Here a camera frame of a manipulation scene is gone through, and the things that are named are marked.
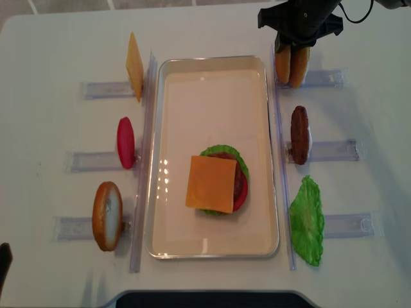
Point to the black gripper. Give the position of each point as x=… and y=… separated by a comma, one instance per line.
x=300, y=23

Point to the bun with sesame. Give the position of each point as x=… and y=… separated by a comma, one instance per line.
x=299, y=66

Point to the upright brown meat patty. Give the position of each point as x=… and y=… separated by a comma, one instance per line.
x=300, y=135

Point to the green lettuce leaf on stack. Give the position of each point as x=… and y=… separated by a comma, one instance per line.
x=228, y=149

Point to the brown meat patty on stack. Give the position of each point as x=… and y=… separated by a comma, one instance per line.
x=238, y=180

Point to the red tomato slice on stack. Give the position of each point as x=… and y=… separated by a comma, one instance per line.
x=239, y=201

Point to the upright orange cheese slice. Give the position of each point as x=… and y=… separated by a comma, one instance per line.
x=134, y=67

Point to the orange cheese slice on stack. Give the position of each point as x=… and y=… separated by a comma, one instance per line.
x=211, y=184

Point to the upright green lettuce leaf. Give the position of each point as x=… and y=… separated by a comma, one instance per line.
x=308, y=222

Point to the clear holder under cheese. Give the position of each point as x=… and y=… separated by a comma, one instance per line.
x=106, y=90

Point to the clear holder under lettuce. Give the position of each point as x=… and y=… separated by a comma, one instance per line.
x=350, y=226

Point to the upright red tomato slice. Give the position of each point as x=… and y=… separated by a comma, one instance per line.
x=126, y=143

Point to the clear holder under tomato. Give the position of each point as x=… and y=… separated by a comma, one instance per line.
x=79, y=162

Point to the upright bun right rack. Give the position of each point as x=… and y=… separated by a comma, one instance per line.
x=282, y=64

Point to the clear holder under right buns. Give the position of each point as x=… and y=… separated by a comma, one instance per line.
x=334, y=78

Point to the white rectangular tray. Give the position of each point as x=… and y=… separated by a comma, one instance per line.
x=204, y=104

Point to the clear holder under patty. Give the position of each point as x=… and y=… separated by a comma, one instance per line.
x=334, y=151

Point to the upright bun half left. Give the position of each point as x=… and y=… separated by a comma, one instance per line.
x=107, y=216

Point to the clear holder under left bun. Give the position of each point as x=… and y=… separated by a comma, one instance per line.
x=72, y=229

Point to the dark base at bottom edge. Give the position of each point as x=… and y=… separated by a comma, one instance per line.
x=209, y=299

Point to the black object at left edge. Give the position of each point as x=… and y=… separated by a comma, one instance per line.
x=6, y=259

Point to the clear right long rail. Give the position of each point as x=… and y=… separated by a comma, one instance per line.
x=282, y=165

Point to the clear long rail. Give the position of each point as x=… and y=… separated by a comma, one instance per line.
x=282, y=165
x=145, y=159

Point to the clear left long rail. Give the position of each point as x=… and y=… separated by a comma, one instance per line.
x=145, y=159

